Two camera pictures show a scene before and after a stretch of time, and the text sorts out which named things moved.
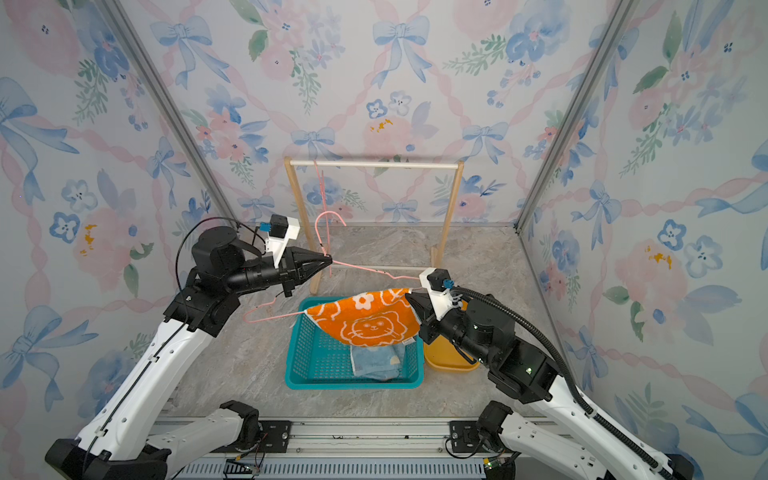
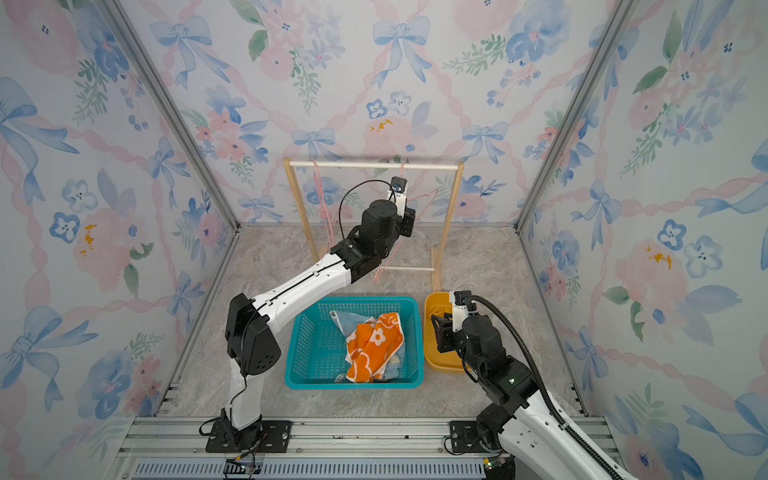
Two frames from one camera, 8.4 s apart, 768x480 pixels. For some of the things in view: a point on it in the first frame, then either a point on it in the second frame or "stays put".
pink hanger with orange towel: x=331 y=260 to x=411 y=227
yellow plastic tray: x=443 y=353 stays put
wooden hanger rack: x=436 y=252 stays put
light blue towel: x=379 y=362 to x=348 y=322
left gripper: x=301 y=266 to x=407 y=222
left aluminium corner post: x=171 y=108 stays put
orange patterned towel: x=370 y=318 to x=371 y=347
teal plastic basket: x=315 y=362 stays put
